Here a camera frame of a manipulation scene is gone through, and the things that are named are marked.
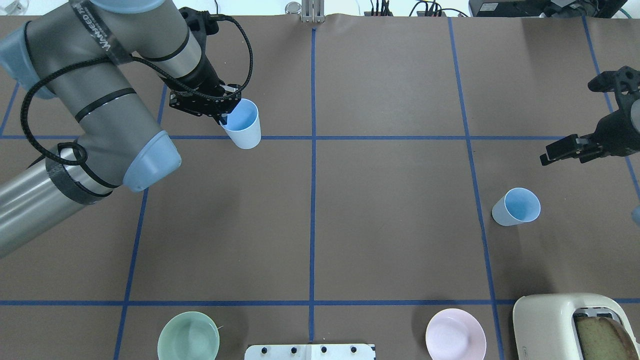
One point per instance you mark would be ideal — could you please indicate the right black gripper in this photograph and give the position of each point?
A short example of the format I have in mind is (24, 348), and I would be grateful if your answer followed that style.
(616, 130)

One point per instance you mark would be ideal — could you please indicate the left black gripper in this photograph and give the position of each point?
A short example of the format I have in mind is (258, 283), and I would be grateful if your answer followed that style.
(199, 75)

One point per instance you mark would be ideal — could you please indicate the light blue cup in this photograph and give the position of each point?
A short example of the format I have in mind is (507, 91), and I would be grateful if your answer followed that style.
(243, 127)
(517, 206)

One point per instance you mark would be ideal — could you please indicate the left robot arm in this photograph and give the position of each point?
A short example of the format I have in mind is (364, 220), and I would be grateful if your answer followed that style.
(74, 54)

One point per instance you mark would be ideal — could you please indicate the small metal cylinder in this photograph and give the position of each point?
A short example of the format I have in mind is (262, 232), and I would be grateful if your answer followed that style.
(293, 8)

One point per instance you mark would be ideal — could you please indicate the cream toaster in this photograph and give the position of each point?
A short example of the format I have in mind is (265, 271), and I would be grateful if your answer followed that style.
(544, 324)

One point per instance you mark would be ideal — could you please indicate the bread slice in toaster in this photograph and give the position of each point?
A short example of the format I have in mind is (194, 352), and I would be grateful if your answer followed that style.
(602, 338)

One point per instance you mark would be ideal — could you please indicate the green bowl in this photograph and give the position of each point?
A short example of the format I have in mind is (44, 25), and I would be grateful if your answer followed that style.
(190, 335)

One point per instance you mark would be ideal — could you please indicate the pink bowl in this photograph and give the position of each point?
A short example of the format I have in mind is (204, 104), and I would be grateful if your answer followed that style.
(454, 334)

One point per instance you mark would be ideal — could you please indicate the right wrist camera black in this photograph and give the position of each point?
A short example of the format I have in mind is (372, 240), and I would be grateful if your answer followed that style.
(624, 83)

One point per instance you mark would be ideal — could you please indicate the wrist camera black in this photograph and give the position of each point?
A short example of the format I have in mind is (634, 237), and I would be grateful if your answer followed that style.
(624, 83)
(200, 23)

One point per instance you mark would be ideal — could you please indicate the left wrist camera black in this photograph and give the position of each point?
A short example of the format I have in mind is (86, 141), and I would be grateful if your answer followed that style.
(200, 23)

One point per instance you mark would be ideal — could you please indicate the aluminium frame post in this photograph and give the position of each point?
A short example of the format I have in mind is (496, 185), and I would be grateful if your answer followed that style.
(312, 11)

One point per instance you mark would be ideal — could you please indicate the white pedestal column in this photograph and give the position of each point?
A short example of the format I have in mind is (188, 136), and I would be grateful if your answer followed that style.
(331, 351)

